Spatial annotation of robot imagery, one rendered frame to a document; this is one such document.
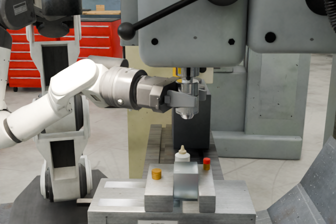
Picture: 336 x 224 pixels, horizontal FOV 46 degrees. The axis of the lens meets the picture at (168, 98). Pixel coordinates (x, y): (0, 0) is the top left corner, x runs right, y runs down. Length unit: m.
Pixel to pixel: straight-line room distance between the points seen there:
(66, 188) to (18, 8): 0.84
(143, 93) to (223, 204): 0.29
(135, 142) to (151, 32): 2.06
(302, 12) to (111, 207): 0.54
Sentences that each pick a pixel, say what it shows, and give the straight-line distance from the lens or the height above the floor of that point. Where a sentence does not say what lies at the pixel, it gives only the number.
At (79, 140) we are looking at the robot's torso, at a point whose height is 0.92.
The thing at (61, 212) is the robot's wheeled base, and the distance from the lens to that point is 1.73.
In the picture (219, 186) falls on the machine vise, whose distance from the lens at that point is 0.96.
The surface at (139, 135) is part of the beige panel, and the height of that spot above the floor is 0.48.
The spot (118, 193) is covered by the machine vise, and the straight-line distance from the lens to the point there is 0.93.
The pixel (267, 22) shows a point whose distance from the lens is 0.68.
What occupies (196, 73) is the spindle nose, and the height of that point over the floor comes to 1.29.
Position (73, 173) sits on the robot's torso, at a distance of 1.61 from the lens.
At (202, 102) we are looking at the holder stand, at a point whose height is 1.09.
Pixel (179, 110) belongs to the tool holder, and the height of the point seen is 1.21.
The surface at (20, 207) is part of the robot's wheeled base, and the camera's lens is 1.81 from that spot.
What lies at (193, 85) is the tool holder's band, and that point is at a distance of 0.78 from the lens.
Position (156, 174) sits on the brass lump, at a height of 1.06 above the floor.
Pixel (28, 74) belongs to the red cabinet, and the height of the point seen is 0.27.
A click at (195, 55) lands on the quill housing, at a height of 1.34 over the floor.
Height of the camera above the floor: 1.45
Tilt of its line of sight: 16 degrees down
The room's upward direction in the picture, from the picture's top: straight up
